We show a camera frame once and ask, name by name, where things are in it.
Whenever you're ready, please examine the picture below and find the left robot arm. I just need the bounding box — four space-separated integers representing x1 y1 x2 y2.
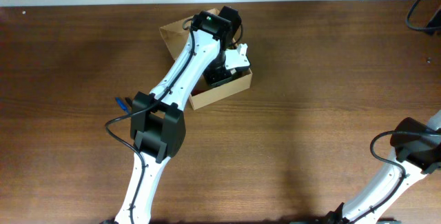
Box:
105 6 250 224

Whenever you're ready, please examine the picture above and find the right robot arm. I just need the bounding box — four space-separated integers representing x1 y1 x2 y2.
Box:
321 112 440 224

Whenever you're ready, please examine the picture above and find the blue ballpoint pen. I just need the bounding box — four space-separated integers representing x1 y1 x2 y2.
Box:
114 97 130 114

